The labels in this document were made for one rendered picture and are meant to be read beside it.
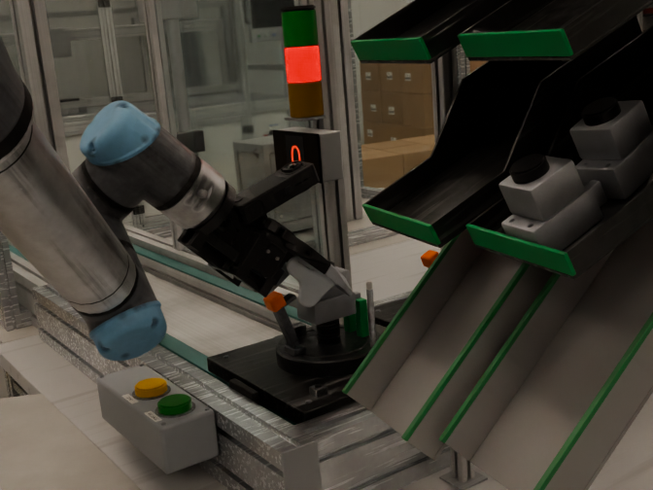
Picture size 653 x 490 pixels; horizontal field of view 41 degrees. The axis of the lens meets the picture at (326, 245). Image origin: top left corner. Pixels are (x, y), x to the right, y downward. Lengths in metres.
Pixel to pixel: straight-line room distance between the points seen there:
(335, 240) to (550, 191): 0.68
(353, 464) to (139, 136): 0.42
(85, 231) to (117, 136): 0.17
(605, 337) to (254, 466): 0.42
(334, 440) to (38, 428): 0.53
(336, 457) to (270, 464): 0.07
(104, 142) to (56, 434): 0.53
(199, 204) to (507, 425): 0.40
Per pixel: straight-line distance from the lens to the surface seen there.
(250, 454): 1.01
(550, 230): 0.70
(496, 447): 0.82
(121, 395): 1.14
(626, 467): 1.11
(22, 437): 1.34
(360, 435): 0.99
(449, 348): 0.90
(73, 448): 1.27
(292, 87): 1.28
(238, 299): 1.54
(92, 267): 0.82
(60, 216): 0.75
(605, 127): 0.73
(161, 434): 1.04
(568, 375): 0.81
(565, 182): 0.70
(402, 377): 0.93
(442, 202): 0.85
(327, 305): 1.10
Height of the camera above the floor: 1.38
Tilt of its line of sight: 14 degrees down
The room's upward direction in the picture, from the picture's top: 5 degrees counter-clockwise
